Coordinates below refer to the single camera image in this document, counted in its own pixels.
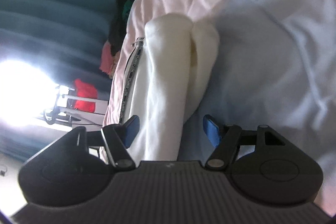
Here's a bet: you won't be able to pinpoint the pink and white bed blanket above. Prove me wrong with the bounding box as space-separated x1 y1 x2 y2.
102 0 336 216

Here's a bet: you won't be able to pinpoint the dark framed window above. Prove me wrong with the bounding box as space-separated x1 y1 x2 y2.
0 60 62 132

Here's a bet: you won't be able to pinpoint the teal narrow curtain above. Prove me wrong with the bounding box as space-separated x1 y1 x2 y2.
0 124 66 164

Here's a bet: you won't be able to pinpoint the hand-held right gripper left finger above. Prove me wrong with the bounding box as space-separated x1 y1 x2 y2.
72 115 139 170

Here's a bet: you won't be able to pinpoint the garment steamer stand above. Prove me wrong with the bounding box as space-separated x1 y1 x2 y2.
44 84 106 127

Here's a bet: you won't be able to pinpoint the teal wide curtain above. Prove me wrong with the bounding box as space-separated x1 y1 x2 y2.
0 0 149 80

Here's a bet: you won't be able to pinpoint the red cloth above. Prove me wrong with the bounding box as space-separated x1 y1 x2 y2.
73 79 98 112

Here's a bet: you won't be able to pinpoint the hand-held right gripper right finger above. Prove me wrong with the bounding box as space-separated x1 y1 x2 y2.
203 114 285 169

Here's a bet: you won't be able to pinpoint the white drawstring pants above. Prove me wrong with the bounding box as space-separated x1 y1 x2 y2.
119 14 221 162

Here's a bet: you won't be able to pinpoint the black garment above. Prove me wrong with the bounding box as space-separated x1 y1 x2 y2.
108 0 147 55

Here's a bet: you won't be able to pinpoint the green garment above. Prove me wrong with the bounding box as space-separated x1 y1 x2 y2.
121 0 135 18

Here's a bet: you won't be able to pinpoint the pink garment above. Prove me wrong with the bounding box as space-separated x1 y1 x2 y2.
99 41 122 79

